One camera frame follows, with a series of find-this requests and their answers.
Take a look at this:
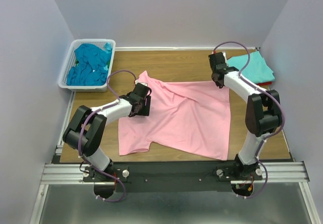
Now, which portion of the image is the pink t shirt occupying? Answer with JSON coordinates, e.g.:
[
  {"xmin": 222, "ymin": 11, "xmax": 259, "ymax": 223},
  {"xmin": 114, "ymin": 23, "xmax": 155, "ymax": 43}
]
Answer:
[{"xmin": 118, "ymin": 71, "xmax": 231, "ymax": 160}]

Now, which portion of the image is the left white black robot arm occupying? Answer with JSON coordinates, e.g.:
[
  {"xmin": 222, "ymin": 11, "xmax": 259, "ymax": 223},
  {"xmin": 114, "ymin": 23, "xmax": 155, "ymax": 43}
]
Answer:
[{"xmin": 63, "ymin": 83, "xmax": 152, "ymax": 181}]

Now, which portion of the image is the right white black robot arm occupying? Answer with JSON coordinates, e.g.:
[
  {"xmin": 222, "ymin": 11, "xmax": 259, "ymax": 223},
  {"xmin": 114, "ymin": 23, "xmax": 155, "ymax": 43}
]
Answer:
[{"xmin": 208, "ymin": 52, "xmax": 283, "ymax": 181}]

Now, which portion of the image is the folded teal t shirt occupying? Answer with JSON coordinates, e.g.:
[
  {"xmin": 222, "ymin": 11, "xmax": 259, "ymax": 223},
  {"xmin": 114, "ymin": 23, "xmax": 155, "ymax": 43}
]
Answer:
[{"xmin": 228, "ymin": 51, "xmax": 275, "ymax": 84}]

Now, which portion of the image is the folded red t shirt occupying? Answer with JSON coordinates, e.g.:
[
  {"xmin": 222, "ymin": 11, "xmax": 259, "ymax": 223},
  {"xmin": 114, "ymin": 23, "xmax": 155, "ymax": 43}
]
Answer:
[{"xmin": 257, "ymin": 81, "xmax": 272, "ymax": 87}]

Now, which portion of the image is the light teal cloth in basket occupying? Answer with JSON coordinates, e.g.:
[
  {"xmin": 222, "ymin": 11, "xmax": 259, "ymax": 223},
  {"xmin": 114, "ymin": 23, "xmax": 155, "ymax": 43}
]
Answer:
[{"xmin": 103, "ymin": 42, "xmax": 113, "ymax": 53}]

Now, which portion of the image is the blue t shirt in basket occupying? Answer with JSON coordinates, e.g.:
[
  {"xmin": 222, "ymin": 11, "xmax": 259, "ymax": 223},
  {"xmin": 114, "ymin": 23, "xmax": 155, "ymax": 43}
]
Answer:
[{"xmin": 67, "ymin": 43, "xmax": 113, "ymax": 86}]

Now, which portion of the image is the white plastic basket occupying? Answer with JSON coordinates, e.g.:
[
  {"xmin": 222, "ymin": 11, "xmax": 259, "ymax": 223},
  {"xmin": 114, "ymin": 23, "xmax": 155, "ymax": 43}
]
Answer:
[{"xmin": 58, "ymin": 39, "xmax": 116, "ymax": 92}]

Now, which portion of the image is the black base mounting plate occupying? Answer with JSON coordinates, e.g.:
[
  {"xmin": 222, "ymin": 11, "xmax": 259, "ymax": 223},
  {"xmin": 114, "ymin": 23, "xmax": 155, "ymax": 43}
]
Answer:
[{"xmin": 82, "ymin": 160, "xmax": 263, "ymax": 199}]

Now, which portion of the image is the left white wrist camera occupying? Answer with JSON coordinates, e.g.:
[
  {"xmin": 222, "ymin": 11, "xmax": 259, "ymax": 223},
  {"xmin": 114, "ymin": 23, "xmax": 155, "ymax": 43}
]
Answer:
[{"xmin": 135, "ymin": 82, "xmax": 147, "ymax": 88}]

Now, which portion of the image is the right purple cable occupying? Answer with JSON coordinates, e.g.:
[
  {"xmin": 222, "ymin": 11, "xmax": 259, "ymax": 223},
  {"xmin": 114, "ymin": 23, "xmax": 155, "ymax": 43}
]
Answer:
[{"xmin": 213, "ymin": 41, "xmax": 286, "ymax": 200}]

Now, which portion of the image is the aluminium frame rail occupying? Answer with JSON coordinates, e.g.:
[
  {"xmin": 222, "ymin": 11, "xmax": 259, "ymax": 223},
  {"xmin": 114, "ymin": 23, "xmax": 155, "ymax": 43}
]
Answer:
[{"xmin": 40, "ymin": 163, "xmax": 89, "ymax": 184}]

